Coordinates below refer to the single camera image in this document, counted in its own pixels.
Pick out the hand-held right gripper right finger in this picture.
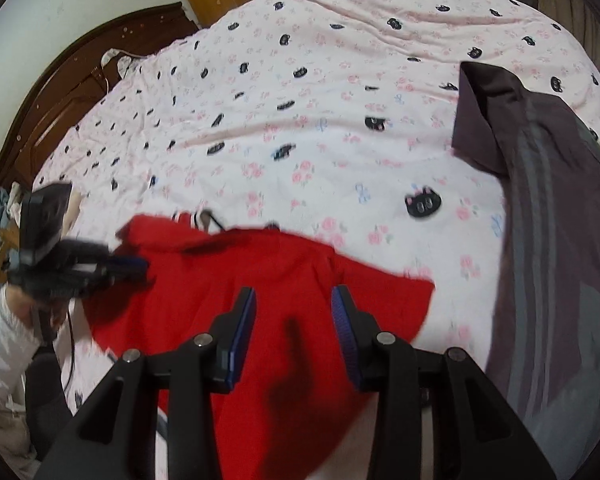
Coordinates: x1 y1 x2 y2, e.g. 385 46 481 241
331 285 557 480

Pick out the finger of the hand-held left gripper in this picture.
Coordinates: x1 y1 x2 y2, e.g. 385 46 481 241
87 255 150 286

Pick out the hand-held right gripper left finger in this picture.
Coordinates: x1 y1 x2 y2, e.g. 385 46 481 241
32 286 257 480

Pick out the red and white sweater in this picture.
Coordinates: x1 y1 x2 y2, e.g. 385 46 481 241
82 210 436 480

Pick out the person's left forearm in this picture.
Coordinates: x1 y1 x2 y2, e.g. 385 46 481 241
0 285 56 461

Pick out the pile of clothes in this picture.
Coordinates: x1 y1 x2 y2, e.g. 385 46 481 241
0 182 26 271

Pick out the brown wooden headboard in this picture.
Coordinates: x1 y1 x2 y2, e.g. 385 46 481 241
0 2 201 196

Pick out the white cloth by headboard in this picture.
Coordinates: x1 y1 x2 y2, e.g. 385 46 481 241
100 47 146 81

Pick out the pink cat-print bed sheet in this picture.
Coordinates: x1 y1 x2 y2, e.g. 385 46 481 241
32 0 600 480

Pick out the dark purple grey-striped jacket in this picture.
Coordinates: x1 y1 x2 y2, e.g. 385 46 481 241
452 61 600 436

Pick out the beige curtain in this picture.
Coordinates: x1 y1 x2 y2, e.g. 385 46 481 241
535 0 600 56

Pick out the black cable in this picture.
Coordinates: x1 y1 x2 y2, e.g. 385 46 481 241
60 302 78 401

